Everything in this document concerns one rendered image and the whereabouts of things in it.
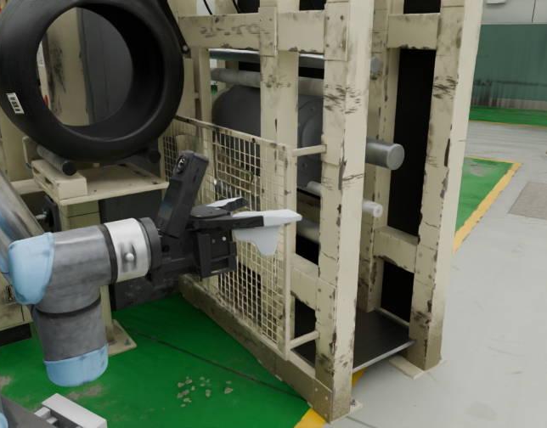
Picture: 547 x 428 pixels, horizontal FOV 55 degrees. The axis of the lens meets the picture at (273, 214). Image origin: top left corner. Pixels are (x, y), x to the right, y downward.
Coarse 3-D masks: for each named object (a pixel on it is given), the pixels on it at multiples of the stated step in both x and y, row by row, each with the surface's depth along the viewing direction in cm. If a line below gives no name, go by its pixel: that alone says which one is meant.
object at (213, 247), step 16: (192, 208) 74; (208, 208) 73; (144, 224) 65; (192, 224) 68; (160, 240) 67; (176, 240) 68; (192, 240) 69; (208, 240) 68; (224, 240) 70; (160, 256) 65; (176, 256) 69; (192, 256) 69; (208, 256) 69; (224, 256) 70; (160, 272) 67; (176, 272) 70; (192, 272) 71; (208, 272) 69; (224, 272) 70
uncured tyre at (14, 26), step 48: (48, 0) 146; (96, 0) 153; (144, 0) 162; (0, 48) 146; (144, 48) 192; (0, 96) 155; (144, 96) 196; (48, 144) 159; (96, 144) 164; (144, 144) 175
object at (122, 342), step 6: (114, 336) 235; (120, 336) 235; (126, 336) 235; (114, 342) 229; (120, 342) 230; (126, 342) 228; (132, 342) 230; (108, 348) 226; (114, 348) 226; (120, 348) 226; (126, 348) 226; (132, 348) 228; (108, 354) 222; (114, 354) 223
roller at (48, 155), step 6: (42, 150) 181; (48, 150) 177; (42, 156) 181; (48, 156) 174; (54, 156) 170; (60, 156) 168; (54, 162) 168; (60, 162) 164; (66, 162) 161; (72, 162) 162; (60, 168) 163; (66, 168) 161; (72, 168) 162; (66, 174) 162; (72, 174) 163
